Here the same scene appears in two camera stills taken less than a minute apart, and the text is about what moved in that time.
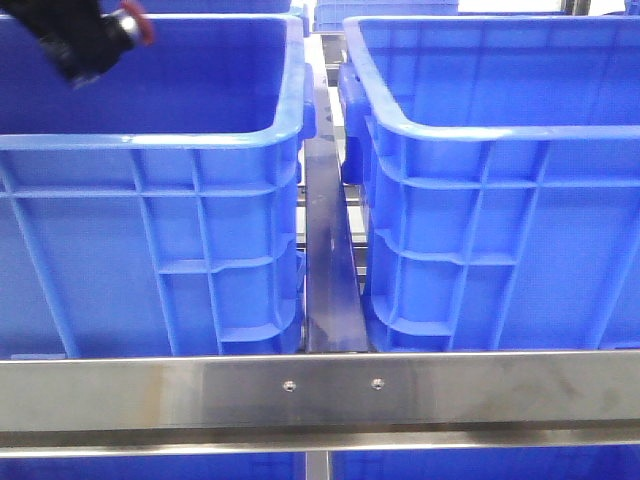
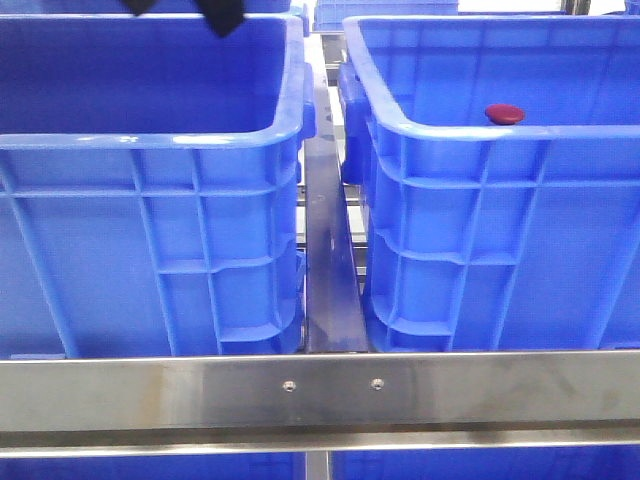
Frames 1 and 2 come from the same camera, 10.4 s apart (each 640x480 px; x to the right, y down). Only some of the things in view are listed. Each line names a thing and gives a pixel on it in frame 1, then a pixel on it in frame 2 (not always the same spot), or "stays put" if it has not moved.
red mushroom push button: [133, 19] to [503, 114]
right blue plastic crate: [498, 159] stays put
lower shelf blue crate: [604, 466] stays put
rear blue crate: [329, 15] stays put
